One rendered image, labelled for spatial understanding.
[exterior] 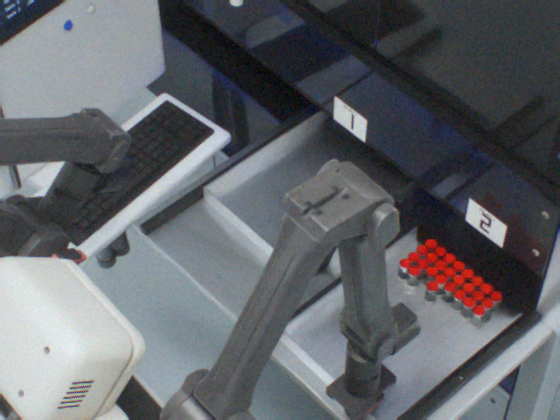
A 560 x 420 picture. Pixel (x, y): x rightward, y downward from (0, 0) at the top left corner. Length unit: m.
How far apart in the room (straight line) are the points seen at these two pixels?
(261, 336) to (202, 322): 1.72
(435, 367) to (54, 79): 0.92
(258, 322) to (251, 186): 0.87
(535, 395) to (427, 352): 0.32
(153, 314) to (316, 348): 1.18
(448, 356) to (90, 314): 0.75
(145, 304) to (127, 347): 1.66
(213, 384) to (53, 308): 0.23
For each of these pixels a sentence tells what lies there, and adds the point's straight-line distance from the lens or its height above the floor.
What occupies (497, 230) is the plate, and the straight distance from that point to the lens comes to 2.15.
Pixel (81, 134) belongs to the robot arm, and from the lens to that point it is 1.74.
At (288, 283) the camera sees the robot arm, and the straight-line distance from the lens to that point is 1.48.
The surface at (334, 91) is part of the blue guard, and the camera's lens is 2.29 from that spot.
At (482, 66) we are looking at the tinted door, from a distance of 1.96.
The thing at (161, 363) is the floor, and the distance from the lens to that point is 3.18.
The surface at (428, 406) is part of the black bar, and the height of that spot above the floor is 0.90.
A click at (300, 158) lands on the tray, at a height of 0.88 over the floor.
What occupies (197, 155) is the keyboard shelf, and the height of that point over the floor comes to 0.80.
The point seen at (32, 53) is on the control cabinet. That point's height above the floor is 1.10.
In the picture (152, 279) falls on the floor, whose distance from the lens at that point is 3.34.
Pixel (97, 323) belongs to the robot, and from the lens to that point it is 1.62.
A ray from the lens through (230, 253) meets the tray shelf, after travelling 2.27.
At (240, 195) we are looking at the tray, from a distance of 2.35.
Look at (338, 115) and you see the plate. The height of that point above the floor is 1.01.
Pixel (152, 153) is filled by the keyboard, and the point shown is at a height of 0.83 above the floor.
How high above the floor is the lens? 2.68
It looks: 51 degrees down
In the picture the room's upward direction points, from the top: straight up
